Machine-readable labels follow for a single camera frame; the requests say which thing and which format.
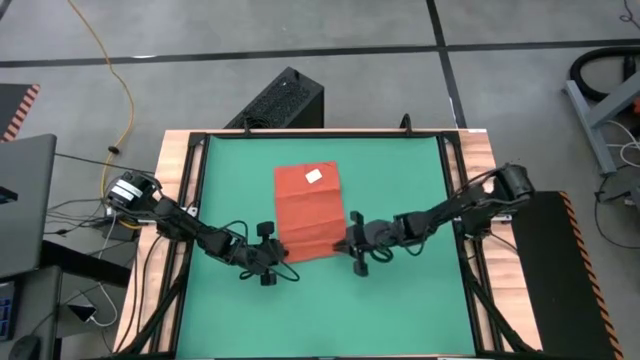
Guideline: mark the black computer mouse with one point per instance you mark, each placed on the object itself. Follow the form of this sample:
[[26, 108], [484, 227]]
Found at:
[[25, 348]]

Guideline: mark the black computer tower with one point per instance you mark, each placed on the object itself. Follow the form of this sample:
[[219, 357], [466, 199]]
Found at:
[[285, 100]]

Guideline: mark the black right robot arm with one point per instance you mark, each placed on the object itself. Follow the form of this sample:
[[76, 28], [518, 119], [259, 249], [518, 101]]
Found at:
[[450, 210]]

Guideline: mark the large black striped floor mat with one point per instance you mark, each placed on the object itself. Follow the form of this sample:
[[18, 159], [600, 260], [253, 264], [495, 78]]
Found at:
[[555, 300]]

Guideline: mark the black phone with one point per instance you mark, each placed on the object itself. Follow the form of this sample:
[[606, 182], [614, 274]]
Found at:
[[82, 312]]

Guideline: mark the green table mat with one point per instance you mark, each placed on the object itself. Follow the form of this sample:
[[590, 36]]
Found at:
[[325, 310]]

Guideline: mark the orange towel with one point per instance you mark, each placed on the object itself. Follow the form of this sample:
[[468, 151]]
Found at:
[[310, 220]]

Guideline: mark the dark grey desk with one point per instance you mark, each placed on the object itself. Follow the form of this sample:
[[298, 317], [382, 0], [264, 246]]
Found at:
[[35, 310]]

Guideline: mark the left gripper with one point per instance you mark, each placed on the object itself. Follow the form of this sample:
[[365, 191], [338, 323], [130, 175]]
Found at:
[[252, 255]]

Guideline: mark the grey metal stand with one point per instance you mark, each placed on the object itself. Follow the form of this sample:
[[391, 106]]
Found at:
[[592, 122]]

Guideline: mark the small black striped floor mat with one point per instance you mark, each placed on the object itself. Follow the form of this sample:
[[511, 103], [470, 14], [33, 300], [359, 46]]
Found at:
[[12, 107]]

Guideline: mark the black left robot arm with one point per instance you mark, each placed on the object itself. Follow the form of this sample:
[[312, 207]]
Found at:
[[175, 225]]

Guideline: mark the black table clamp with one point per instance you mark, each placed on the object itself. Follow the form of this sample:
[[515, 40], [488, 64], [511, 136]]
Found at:
[[406, 125], [246, 127]]

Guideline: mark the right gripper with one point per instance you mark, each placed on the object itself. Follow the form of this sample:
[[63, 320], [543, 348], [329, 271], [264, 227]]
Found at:
[[375, 239]]

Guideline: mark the black keyboard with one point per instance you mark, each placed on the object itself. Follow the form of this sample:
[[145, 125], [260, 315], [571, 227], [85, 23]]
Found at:
[[6, 315]]

